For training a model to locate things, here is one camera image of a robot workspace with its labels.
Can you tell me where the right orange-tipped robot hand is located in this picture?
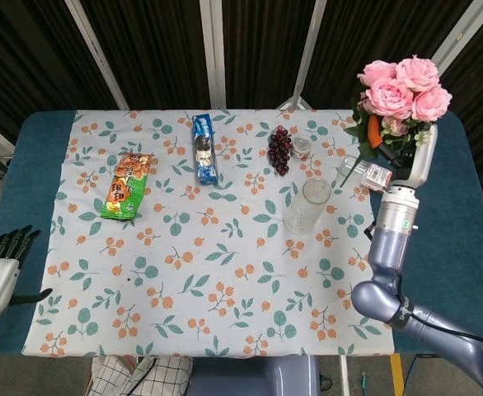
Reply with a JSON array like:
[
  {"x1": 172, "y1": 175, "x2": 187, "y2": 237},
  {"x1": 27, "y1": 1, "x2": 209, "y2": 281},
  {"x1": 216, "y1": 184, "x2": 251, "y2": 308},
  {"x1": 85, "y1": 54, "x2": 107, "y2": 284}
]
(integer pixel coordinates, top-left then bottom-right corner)
[{"x1": 367, "y1": 114, "x2": 438, "y2": 190}]

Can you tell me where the pink rose bouquet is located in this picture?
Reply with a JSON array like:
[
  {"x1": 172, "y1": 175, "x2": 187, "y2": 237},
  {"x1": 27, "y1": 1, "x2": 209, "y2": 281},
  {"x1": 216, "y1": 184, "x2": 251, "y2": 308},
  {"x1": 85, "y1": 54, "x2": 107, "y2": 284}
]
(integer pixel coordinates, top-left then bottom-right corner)
[{"x1": 339, "y1": 54, "x2": 453, "y2": 189}]

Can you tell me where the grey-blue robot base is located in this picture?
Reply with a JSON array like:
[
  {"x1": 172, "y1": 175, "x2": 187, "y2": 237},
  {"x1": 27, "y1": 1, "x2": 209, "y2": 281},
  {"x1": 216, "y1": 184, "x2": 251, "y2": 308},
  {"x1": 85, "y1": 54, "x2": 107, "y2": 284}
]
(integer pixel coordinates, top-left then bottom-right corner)
[{"x1": 187, "y1": 355, "x2": 321, "y2": 396}]

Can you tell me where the clear textured glass vase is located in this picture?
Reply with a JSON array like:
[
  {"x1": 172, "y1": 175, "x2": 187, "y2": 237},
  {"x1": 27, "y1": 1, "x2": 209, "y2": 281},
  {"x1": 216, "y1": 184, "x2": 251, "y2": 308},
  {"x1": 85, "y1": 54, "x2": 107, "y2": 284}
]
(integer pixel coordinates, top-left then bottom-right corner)
[{"x1": 282, "y1": 177, "x2": 332, "y2": 235}]

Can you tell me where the clear plastic water bottle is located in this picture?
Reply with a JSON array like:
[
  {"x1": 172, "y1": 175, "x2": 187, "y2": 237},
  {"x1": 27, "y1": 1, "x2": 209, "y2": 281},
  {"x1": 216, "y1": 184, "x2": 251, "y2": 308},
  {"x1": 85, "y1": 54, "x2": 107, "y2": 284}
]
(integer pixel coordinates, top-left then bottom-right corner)
[{"x1": 335, "y1": 155, "x2": 394, "y2": 193}]

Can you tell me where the blue table cover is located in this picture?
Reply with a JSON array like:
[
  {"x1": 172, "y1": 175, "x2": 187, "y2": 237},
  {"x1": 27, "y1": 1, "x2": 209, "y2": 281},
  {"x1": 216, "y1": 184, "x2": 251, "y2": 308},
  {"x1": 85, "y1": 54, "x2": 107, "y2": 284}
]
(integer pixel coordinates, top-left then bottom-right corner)
[{"x1": 0, "y1": 109, "x2": 483, "y2": 358}]

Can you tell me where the small clear plastic jar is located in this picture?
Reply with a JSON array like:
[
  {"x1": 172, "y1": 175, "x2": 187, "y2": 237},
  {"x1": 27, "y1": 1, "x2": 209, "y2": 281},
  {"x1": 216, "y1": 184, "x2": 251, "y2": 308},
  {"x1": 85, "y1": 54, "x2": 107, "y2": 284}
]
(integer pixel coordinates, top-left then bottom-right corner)
[{"x1": 292, "y1": 134, "x2": 312, "y2": 160}]

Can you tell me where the dark red grape bunch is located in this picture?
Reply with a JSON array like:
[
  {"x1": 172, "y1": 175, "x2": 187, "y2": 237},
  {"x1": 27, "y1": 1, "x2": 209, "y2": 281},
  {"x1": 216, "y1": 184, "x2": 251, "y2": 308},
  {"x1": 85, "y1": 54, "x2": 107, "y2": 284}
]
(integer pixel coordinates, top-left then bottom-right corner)
[{"x1": 266, "y1": 125, "x2": 293, "y2": 177}]

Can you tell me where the green orange snack bag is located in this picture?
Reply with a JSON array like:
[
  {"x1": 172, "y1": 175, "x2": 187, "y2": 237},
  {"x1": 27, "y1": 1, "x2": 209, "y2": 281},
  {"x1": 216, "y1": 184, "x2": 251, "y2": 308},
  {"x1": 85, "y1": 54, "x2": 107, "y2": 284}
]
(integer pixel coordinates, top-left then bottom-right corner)
[{"x1": 101, "y1": 151, "x2": 155, "y2": 220}]

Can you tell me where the white black checkered bag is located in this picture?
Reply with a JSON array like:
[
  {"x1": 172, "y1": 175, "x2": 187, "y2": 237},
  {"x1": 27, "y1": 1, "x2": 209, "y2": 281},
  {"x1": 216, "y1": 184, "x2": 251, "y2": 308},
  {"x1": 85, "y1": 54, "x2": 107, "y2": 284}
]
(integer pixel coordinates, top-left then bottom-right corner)
[{"x1": 85, "y1": 355, "x2": 194, "y2": 396}]

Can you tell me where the white floral fruit tablecloth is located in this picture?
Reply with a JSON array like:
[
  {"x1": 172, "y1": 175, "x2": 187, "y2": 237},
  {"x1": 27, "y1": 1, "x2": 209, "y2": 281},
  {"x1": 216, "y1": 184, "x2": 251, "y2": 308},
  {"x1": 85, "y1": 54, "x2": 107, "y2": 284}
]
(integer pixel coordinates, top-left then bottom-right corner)
[{"x1": 21, "y1": 109, "x2": 395, "y2": 358}]

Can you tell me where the blue cookie package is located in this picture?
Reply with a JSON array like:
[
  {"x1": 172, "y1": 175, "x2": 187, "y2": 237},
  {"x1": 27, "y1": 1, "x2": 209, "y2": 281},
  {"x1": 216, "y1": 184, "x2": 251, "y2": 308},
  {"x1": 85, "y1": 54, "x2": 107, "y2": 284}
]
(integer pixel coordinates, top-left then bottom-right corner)
[{"x1": 190, "y1": 114, "x2": 219, "y2": 186}]

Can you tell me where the white table leg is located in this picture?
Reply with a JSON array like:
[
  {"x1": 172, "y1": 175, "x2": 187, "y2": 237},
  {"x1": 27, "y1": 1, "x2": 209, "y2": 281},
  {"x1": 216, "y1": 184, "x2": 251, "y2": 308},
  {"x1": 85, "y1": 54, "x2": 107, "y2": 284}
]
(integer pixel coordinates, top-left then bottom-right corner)
[{"x1": 339, "y1": 355, "x2": 350, "y2": 396}]

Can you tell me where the white screen frame post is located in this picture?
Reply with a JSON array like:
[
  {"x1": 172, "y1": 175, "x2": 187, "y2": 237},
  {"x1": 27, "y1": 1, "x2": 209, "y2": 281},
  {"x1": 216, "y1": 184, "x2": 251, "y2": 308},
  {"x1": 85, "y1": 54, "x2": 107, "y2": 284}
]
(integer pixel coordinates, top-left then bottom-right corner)
[
  {"x1": 199, "y1": 0, "x2": 228, "y2": 111},
  {"x1": 429, "y1": 0, "x2": 483, "y2": 79},
  {"x1": 63, "y1": 0, "x2": 129, "y2": 111},
  {"x1": 297, "y1": 0, "x2": 329, "y2": 106}
]

